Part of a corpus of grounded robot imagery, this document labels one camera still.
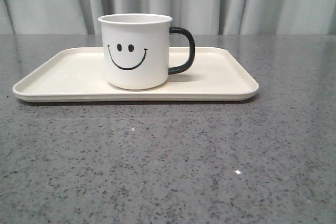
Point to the cream rectangular plastic tray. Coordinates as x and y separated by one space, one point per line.
76 75

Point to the light grey curtain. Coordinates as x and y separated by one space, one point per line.
201 17

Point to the white smiley mug black handle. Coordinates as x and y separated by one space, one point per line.
136 49

